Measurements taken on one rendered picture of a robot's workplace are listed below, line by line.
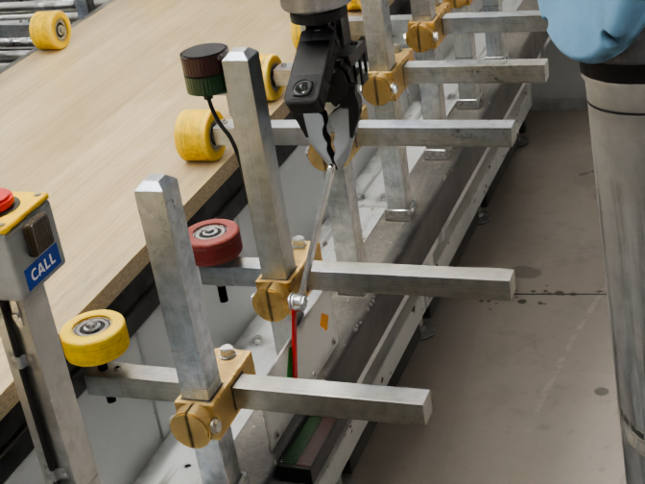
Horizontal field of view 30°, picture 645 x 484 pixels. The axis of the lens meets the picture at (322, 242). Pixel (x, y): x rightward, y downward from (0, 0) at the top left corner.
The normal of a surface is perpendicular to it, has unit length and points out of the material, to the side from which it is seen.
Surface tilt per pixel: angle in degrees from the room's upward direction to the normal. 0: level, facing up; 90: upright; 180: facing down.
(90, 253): 0
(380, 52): 90
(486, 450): 0
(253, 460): 0
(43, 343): 90
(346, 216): 90
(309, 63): 30
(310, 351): 90
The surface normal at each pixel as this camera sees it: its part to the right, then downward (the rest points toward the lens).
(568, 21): -0.93, 0.16
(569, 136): -0.14, -0.88
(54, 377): 0.93, 0.04
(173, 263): -0.34, 0.47
